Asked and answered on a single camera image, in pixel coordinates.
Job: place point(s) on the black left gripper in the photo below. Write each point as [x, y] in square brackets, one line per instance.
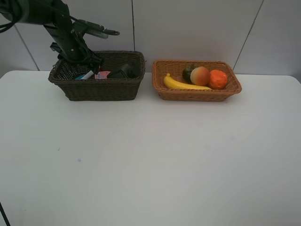
[72, 47]

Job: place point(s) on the pink bottle white cap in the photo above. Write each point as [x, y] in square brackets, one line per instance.
[102, 75]

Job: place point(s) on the white marker pink caps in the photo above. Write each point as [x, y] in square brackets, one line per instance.
[87, 76]

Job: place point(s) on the dark green pump bottle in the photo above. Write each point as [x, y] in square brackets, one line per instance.
[126, 71]

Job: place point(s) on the yellow banana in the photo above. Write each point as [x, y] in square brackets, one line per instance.
[173, 84]

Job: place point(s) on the dark purple mangosteen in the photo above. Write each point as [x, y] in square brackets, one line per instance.
[187, 73]

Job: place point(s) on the red yellow peach fruit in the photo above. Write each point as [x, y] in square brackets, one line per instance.
[200, 76]

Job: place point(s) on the orange mandarin fruit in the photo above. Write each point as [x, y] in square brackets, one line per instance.
[218, 79]

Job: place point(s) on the black felt whiteboard eraser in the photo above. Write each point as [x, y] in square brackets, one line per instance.
[79, 77]

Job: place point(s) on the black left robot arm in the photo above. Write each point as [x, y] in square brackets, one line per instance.
[38, 12]

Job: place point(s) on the dark brown wicker basket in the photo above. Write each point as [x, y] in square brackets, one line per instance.
[63, 75]

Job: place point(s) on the light orange wicker basket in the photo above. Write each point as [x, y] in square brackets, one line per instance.
[175, 68]

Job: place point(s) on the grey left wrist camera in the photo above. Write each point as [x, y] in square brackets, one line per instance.
[82, 27]

